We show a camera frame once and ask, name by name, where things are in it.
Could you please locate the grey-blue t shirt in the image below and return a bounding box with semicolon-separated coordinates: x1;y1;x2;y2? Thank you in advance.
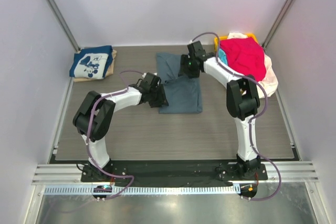
156;52;203;114

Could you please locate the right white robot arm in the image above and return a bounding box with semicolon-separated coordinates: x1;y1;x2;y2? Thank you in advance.
178;41;261;180

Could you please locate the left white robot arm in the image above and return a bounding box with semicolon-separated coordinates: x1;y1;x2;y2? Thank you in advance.
72;72;168;182

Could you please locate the light blue t shirt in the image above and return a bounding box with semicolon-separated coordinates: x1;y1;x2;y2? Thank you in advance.
218;48;228;65

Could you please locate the red t shirt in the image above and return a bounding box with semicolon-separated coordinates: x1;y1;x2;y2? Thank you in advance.
220;37;266;81

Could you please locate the folded navy cartoon t shirt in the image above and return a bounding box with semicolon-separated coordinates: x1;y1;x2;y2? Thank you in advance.
69;45;113;79

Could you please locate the yellow plastic bin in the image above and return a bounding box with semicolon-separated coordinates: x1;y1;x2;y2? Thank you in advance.
214;32;259;50

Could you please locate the white t shirt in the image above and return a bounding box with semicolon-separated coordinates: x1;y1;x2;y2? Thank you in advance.
227;32;278;97

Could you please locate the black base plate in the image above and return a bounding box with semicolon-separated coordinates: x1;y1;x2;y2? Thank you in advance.
77;159;268;188

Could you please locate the white slotted cable duct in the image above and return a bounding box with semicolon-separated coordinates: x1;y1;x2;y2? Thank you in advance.
44;184;240;196

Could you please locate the right aluminium frame post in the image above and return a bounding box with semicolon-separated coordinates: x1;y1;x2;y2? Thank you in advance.
261;0;295;51

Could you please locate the aluminium frame post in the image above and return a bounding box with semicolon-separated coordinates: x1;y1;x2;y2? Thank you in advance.
46;0;80;51
261;0;295;51

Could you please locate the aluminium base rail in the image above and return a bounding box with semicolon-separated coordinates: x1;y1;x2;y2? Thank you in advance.
32;161;319;185

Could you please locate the left aluminium frame post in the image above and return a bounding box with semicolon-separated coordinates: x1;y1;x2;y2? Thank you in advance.
46;0;80;51

